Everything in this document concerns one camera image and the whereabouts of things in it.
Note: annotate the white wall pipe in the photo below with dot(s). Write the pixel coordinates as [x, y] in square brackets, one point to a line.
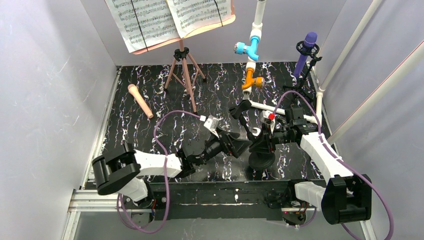
[374, 5]

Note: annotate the silver open-end wrench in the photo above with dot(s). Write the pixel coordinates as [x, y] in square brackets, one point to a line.
[256, 131]

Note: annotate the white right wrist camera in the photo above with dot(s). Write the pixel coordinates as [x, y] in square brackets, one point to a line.
[268, 118]

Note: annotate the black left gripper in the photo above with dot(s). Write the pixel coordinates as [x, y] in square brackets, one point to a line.
[227, 142]

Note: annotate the purple microphone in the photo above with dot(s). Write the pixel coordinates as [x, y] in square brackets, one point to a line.
[305, 49]

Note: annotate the pink tripod music stand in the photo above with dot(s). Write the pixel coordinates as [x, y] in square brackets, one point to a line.
[182, 54]

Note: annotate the sheet music book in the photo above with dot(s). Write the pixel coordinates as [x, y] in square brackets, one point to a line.
[146, 24]

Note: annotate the orange pipe valve fitting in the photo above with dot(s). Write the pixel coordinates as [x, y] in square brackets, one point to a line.
[250, 80]

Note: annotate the black round-base mic stand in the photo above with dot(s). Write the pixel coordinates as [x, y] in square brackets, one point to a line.
[251, 139]

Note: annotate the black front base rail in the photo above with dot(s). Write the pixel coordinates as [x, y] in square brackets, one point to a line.
[229, 200]

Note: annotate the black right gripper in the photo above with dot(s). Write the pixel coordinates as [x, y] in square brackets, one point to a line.
[268, 139]

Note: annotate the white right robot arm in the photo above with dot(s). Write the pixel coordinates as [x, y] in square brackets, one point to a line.
[346, 197]

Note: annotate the white PVC pipe frame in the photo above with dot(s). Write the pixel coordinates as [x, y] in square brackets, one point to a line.
[256, 30]

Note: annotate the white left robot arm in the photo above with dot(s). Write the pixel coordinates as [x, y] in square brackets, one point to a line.
[119, 170]

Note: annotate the black tripod mic stand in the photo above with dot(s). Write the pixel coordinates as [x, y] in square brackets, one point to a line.
[299, 88]

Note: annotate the pink microphone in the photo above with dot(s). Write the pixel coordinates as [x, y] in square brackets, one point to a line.
[134, 91]

